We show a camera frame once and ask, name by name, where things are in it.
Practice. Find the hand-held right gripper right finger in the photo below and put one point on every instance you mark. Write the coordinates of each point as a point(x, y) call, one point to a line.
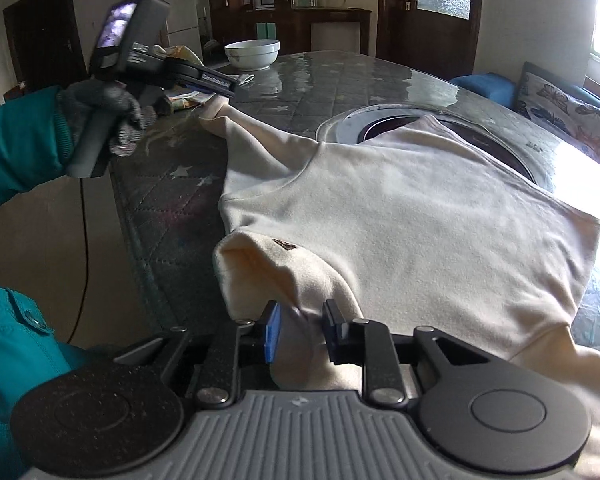
point(333, 336)

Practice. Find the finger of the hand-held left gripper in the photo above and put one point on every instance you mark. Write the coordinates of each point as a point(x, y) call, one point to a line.
point(215, 82)

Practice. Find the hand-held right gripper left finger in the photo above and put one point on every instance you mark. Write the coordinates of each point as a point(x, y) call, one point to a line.
point(272, 334)

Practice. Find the cream sweater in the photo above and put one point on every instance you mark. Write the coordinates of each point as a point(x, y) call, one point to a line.
point(405, 225)

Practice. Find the person's left forearm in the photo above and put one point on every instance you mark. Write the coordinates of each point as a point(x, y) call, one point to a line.
point(20, 150)

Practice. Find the person's left hand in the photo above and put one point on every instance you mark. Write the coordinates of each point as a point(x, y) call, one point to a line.
point(107, 97)

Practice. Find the printed paper packet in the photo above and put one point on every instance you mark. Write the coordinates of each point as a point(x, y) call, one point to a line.
point(190, 100)

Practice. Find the yellowish cloth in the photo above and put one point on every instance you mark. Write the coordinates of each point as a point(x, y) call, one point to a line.
point(182, 54)

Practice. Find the white bowl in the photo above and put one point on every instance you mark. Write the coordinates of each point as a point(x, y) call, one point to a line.
point(252, 55)

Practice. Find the white refrigerator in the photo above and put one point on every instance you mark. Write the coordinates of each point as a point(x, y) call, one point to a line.
point(182, 15)

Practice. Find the dark wooden door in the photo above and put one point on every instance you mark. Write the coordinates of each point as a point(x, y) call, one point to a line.
point(45, 40)

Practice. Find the dark wooden counter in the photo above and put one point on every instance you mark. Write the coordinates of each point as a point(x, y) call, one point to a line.
point(330, 25)

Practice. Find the dark quilted star table cover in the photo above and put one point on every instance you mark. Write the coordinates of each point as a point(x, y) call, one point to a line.
point(180, 210)

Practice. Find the round built-in table cooker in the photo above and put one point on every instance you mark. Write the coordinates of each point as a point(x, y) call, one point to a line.
point(380, 122)

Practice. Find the wooden door with frosted glass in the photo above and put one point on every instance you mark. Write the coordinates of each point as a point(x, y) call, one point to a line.
point(430, 15)

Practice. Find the person's teal jacket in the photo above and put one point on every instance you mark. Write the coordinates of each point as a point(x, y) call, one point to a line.
point(10, 375)

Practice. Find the butterfly print pillow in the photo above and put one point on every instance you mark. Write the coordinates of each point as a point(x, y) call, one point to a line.
point(565, 105)

